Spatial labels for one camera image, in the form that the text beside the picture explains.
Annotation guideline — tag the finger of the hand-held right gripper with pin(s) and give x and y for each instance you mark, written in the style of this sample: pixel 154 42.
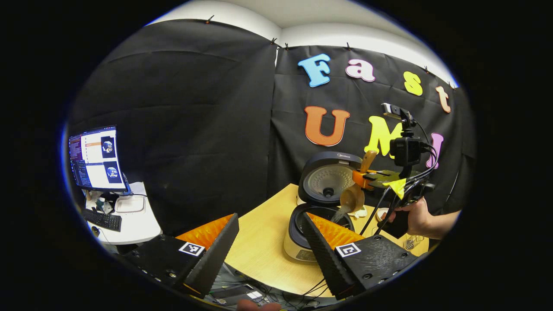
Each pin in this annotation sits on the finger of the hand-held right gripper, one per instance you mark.
pixel 360 180
pixel 384 173

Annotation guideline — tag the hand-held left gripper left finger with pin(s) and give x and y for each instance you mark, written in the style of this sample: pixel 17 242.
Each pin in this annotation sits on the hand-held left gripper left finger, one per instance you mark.
pixel 216 259

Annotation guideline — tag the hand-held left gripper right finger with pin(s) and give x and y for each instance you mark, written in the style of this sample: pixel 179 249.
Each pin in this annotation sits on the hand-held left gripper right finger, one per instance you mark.
pixel 324 259

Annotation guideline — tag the wooden spoon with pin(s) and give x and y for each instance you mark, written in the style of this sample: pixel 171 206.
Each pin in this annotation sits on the wooden spoon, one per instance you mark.
pixel 352 198

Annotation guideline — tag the white rice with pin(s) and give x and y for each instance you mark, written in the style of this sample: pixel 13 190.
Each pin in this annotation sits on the white rice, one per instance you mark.
pixel 339 216

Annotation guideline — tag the black rice cooker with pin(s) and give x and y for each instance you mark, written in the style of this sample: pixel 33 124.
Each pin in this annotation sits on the black rice cooker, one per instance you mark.
pixel 319 166

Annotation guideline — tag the round white plate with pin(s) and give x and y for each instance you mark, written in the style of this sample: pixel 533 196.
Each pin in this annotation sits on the round white plate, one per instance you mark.
pixel 381 214

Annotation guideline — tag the white side desk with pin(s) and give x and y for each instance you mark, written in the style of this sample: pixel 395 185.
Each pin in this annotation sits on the white side desk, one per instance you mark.
pixel 138 224

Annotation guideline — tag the white tray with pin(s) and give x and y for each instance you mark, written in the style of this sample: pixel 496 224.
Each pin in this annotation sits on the white tray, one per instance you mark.
pixel 129 204

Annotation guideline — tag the black keyboard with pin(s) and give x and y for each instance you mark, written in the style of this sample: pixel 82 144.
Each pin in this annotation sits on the black keyboard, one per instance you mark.
pixel 102 220

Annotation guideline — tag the black backdrop cloth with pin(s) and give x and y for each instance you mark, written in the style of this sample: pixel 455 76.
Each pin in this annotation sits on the black backdrop cloth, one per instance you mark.
pixel 194 108

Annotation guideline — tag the computer monitor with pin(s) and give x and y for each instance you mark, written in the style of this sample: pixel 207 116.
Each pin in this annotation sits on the computer monitor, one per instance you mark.
pixel 97 157

